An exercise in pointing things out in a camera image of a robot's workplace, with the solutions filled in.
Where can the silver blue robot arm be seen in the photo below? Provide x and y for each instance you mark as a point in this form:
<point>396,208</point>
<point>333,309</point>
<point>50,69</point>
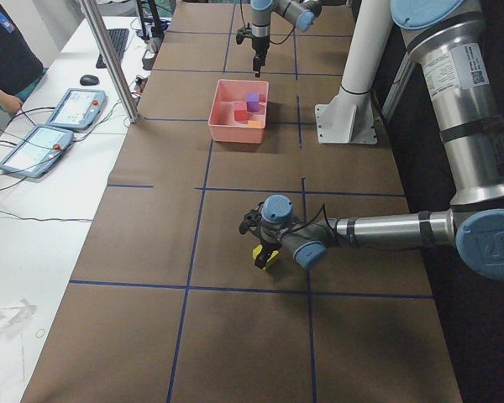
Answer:
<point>465,165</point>
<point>300,14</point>

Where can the lower blue teach pendant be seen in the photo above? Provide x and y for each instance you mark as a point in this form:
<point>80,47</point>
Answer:
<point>37,152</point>

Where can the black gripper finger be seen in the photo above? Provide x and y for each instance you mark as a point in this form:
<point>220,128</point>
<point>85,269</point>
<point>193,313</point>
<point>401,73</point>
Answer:
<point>262,259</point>
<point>258,63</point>

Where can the person in dark shirt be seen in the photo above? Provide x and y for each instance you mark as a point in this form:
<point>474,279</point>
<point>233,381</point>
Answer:
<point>20,69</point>

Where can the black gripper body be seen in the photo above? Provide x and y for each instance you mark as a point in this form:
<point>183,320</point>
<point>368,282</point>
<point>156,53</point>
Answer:
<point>268,246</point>
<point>259,45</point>

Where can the crumpled clear plastic wrap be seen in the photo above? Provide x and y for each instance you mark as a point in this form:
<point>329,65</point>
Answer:
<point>11,316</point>

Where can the white camera mast pillar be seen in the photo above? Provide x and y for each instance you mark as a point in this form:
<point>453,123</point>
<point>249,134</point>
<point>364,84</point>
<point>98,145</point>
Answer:
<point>349,118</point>

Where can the pink plastic bin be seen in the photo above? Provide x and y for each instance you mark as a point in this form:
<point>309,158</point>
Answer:
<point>230,95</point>

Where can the purple foam block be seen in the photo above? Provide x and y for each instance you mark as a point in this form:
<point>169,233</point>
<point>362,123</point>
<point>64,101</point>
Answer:
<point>252,102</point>

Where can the blue teach pendant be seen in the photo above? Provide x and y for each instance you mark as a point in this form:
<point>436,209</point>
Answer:
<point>37,152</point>
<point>78,109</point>

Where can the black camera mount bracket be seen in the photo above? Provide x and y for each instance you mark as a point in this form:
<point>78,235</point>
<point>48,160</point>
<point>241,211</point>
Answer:
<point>245,32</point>
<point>251,221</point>

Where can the aluminium frame post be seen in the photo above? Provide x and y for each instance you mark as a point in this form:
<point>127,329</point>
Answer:
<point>99,31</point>

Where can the black keyboard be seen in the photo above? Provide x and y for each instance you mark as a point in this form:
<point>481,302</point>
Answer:
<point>119,39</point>

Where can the yellow foam block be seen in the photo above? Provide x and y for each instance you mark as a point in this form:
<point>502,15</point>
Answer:
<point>274,255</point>

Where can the upper blue teach pendant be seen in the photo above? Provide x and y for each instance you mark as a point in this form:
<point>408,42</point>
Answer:
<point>78,109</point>

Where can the black computer mouse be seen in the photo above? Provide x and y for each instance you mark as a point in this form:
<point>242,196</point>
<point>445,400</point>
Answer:
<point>89,80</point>

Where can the red foam block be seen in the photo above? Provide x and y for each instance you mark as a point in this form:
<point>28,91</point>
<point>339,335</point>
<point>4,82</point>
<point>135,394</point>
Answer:
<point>241,115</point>

